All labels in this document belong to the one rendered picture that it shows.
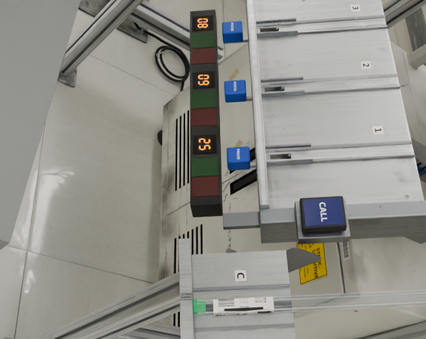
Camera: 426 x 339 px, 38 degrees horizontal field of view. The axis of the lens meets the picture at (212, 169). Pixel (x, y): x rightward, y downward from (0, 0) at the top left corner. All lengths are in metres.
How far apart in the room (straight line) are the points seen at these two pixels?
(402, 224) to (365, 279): 0.29
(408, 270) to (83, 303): 0.70
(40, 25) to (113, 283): 0.78
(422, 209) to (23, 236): 0.90
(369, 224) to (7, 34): 0.50
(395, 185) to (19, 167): 0.45
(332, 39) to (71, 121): 0.85
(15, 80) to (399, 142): 0.49
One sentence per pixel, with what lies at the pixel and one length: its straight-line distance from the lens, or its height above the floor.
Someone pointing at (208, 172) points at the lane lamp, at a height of 0.66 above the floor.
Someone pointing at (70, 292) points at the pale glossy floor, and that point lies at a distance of 1.43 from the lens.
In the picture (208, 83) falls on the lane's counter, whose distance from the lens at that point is 0.90.
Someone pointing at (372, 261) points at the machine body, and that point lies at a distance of 1.11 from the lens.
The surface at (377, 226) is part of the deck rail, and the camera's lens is 0.79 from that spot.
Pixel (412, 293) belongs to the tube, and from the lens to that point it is 0.67.
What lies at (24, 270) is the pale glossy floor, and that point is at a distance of 1.39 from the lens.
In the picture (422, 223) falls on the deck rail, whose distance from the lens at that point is 0.80.
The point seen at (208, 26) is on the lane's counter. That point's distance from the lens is 0.97.
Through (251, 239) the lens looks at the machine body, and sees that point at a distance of 1.26.
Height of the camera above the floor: 1.20
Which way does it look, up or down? 41 degrees down
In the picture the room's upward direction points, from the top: 58 degrees clockwise
